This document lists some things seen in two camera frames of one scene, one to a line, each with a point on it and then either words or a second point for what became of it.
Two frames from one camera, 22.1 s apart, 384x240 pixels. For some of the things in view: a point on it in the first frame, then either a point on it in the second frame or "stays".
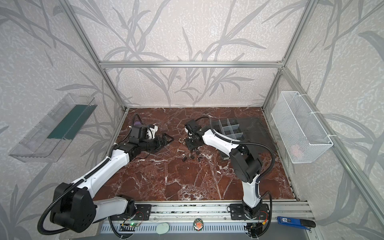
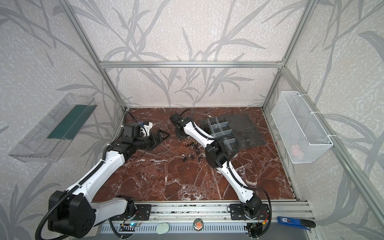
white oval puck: x=162 y=228 stays
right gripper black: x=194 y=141 to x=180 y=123
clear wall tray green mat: x=46 y=140 stays
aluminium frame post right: x=306 y=15 stays
